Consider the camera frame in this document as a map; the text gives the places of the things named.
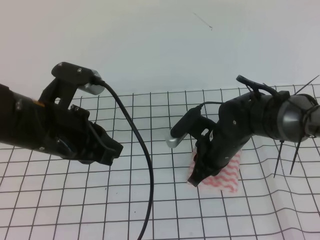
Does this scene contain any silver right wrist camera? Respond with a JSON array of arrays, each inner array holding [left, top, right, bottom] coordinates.
[[165, 131, 187, 149]]

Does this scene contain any pink white wavy striped towel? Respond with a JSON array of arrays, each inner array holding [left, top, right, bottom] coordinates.
[[197, 150, 242, 194]]

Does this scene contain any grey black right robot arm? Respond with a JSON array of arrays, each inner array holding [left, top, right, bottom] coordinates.
[[166, 75, 320, 187]]

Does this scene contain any black left camera cable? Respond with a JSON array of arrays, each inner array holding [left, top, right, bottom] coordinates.
[[91, 76, 154, 240]]

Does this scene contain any black right camera cable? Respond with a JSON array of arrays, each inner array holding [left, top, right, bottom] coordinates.
[[198, 101, 226, 112]]

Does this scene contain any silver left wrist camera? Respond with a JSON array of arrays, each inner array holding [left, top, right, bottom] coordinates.
[[78, 70, 105, 96]]

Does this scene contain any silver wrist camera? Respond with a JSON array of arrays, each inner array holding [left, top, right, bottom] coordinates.
[[165, 131, 187, 149], [78, 70, 105, 96]]

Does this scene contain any black camera cable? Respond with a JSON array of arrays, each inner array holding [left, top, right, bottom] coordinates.
[[198, 101, 226, 112], [91, 76, 154, 240]]

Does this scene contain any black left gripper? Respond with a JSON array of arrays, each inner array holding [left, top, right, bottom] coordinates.
[[0, 62, 124, 166]]

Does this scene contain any white black grid tablecloth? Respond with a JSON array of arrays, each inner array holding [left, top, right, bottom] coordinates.
[[0, 88, 320, 240]]

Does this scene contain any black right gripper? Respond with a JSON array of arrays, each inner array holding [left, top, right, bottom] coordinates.
[[170, 96, 253, 187]]

